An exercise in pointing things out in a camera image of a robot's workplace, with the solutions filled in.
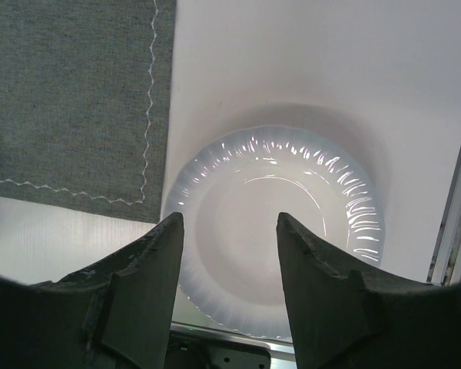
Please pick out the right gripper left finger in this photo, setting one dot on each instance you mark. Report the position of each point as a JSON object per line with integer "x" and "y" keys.
{"x": 115, "y": 313}

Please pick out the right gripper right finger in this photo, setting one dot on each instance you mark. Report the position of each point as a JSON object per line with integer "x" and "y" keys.
{"x": 345, "y": 313}

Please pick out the white bowl plate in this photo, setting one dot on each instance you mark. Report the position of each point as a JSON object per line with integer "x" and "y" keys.
{"x": 230, "y": 195}

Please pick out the grey cloth napkin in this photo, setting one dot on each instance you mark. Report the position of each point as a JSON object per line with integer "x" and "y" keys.
{"x": 85, "y": 90}

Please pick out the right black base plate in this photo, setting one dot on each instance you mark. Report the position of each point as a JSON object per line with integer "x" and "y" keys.
{"x": 192, "y": 352}

